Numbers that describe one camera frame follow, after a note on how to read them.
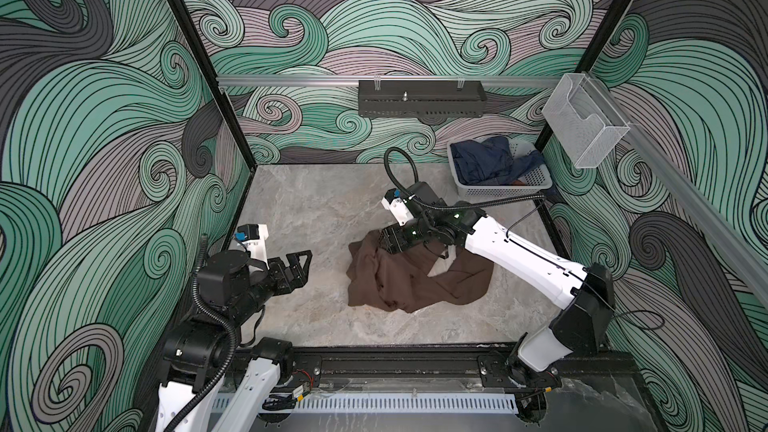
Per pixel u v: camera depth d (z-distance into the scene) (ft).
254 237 1.75
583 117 2.57
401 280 2.68
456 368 2.44
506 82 3.12
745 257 1.66
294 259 1.78
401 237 2.16
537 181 3.53
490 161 3.63
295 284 1.78
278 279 1.74
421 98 3.10
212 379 1.21
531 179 3.63
